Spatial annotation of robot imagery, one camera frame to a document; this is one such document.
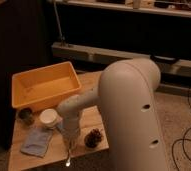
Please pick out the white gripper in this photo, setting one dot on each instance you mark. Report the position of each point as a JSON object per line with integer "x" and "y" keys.
{"x": 71, "y": 137}

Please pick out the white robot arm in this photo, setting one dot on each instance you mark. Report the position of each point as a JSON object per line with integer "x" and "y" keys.
{"x": 124, "y": 97}

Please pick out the yellow plastic tray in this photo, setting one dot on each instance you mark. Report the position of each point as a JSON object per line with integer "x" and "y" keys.
{"x": 44, "y": 87}

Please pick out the blue sponge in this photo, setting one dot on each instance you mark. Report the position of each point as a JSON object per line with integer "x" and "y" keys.
{"x": 60, "y": 126}

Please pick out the brown pine cone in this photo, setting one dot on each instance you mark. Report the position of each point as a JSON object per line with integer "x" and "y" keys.
{"x": 93, "y": 138}

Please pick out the white cup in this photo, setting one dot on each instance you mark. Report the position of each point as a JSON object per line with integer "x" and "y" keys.
{"x": 48, "y": 118}

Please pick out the light wooden table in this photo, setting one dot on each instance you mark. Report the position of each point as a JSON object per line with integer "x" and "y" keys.
{"x": 91, "y": 119}

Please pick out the grey folded cloth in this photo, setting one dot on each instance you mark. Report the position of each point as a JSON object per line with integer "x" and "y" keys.
{"x": 37, "y": 142}

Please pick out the dark small can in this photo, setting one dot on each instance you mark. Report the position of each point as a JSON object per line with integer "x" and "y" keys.
{"x": 26, "y": 116}

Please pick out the metal vertical pole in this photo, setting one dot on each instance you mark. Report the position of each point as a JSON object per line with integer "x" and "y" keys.
{"x": 61, "y": 37}

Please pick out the grey lower shelf rail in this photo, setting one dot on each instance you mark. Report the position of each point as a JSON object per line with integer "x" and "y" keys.
{"x": 168, "y": 65}

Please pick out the upper wall shelf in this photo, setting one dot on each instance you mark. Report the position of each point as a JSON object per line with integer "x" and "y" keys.
{"x": 117, "y": 7}

